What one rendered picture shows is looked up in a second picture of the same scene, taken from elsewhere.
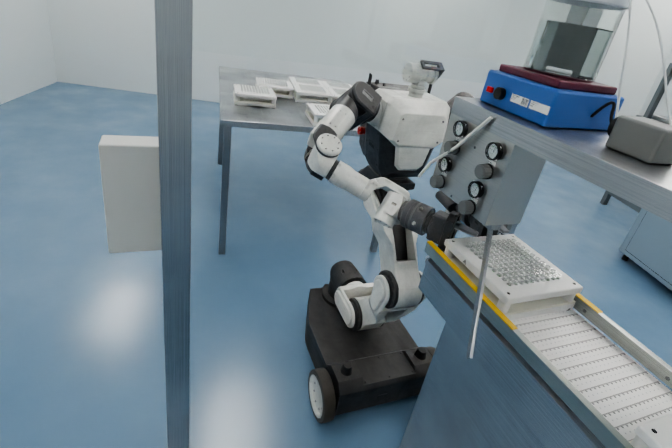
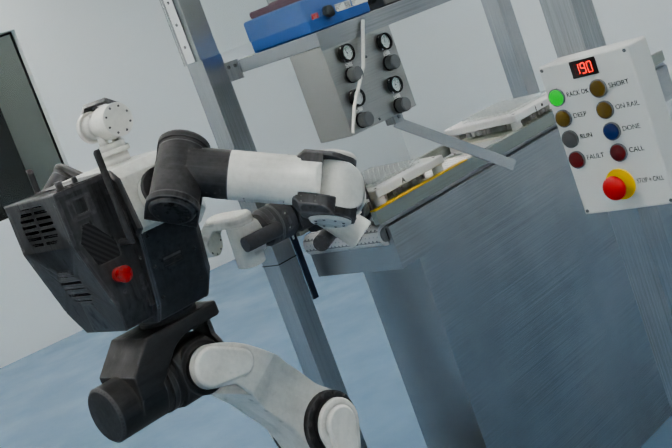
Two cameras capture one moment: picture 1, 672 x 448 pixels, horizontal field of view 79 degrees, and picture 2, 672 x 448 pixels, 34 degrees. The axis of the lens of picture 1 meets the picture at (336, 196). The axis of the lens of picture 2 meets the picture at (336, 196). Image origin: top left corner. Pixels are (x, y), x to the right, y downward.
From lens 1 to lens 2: 2.60 m
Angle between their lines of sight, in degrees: 101
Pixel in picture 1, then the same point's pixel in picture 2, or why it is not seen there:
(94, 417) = not seen: outside the picture
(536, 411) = (509, 181)
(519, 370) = (488, 176)
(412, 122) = not seen: hidden behind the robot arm
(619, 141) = not seen: outside the picture
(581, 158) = not seen: outside the picture
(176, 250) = not seen: hidden behind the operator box
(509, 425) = (500, 243)
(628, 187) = not seen: outside the picture
